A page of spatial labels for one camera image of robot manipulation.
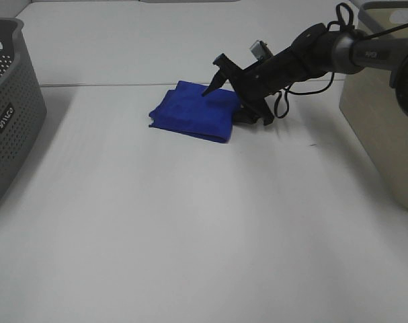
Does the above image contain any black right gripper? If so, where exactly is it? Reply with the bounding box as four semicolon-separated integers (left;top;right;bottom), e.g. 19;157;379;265
202;47;317;125

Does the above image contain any blue towel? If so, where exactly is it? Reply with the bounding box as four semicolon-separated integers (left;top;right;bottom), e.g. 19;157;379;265
149;81;241;143

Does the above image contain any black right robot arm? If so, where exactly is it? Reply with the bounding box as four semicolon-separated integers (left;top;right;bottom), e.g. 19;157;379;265
203;24;408;125

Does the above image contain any beige plastic bin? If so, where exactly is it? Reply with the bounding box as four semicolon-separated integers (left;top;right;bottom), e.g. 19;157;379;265
339;1;408;209

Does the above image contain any grey perforated plastic basket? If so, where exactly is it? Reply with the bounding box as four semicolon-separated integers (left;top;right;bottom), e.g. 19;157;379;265
0;17;47;201

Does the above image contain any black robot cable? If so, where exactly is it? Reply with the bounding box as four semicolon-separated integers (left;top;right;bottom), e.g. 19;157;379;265
273;2;408;119

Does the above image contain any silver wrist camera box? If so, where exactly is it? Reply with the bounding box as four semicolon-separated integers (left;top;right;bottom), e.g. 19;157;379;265
249;40;273;61

